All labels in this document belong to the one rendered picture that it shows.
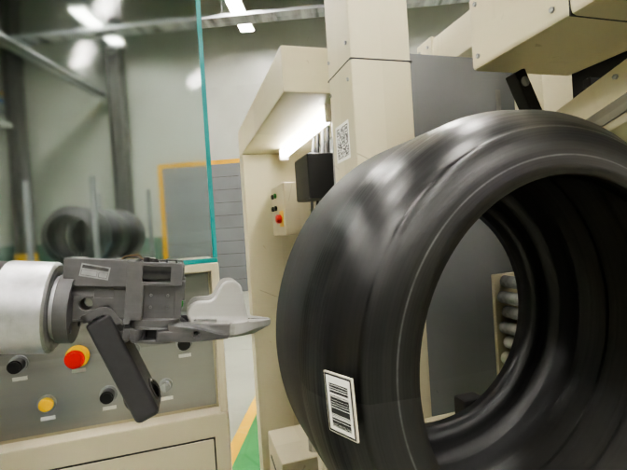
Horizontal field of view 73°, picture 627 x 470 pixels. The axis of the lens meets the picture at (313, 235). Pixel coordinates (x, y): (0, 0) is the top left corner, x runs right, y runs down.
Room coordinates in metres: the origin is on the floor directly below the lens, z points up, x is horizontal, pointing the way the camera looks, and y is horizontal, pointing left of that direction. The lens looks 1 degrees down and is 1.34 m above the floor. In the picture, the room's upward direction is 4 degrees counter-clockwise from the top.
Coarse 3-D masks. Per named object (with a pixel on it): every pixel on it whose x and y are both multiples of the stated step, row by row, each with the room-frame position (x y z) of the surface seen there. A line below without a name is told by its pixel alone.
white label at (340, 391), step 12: (324, 372) 0.41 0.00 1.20; (336, 384) 0.40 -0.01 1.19; (348, 384) 0.39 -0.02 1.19; (336, 396) 0.40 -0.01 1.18; (348, 396) 0.39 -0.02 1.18; (336, 408) 0.40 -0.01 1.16; (348, 408) 0.39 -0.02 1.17; (336, 420) 0.41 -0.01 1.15; (348, 420) 0.39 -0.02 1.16; (336, 432) 0.41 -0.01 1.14; (348, 432) 0.39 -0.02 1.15
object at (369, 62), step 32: (352, 0) 0.80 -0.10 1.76; (384, 0) 0.82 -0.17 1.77; (352, 32) 0.80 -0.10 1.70; (384, 32) 0.82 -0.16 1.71; (352, 64) 0.80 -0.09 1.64; (384, 64) 0.82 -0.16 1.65; (352, 96) 0.81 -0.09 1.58; (384, 96) 0.82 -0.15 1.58; (352, 128) 0.81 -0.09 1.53; (384, 128) 0.82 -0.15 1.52; (352, 160) 0.82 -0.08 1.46
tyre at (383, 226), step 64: (448, 128) 0.48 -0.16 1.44; (512, 128) 0.46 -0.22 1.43; (576, 128) 0.48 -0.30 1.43; (384, 192) 0.44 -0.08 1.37; (448, 192) 0.42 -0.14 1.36; (512, 192) 0.75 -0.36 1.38; (576, 192) 0.67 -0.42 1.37; (320, 256) 0.47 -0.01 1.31; (384, 256) 0.41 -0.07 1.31; (448, 256) 0.41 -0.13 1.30; (512, 256) 0.80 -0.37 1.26; (576, 256) 0.75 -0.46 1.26; (320, 320) 0.43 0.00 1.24; (384, 320) 0.40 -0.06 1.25; (576, 320) 0.77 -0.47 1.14; (320, 384) 0.42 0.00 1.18; (384, 384) 0.40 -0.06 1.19; (512, 384) 0.77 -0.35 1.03; (576, 384) 0.73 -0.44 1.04; (320, 448) 0.45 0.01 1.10; (384, 448) 0.40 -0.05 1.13; (448, 448) 0.72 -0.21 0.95; (512, 448) 0.72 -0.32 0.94; (576, 448) 0.66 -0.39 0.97
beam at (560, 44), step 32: (480, 0) 0.83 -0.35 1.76; (512, 0) 0.75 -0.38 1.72; (544, 0) 0.69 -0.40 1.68; (576, 0) 0.63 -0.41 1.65; (608, 0) 0.61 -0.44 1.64; (480, 32) 0.84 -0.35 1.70; (512, 32) 0.76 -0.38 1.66; (544, 32) 0.70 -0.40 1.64; (576, 32) 0.70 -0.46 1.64; (608, 32) 0.71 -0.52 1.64; (480, 64) 0.84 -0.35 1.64; (512, 64) 0.84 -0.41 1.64; (544, 64) 0.85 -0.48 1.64; (576, 64) 0.86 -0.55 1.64
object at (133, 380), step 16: (96, 320) 0.42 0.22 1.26; (112, 320) 0.42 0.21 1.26; (96, 336) 0.41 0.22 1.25; (112, 336) 0.42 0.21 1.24; (112, 352) 0.42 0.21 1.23; (128, 352) 0.42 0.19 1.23; (112, 368) 0.42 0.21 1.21; (128, 368) 0.42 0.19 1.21; (144, 368) 0.45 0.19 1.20; (128, 384) 0.42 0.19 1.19; (144, 384) 0.43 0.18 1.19; (128, 400) 0.42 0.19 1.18; (144, 400) 0.42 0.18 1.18; (144, 416) 0.42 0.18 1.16
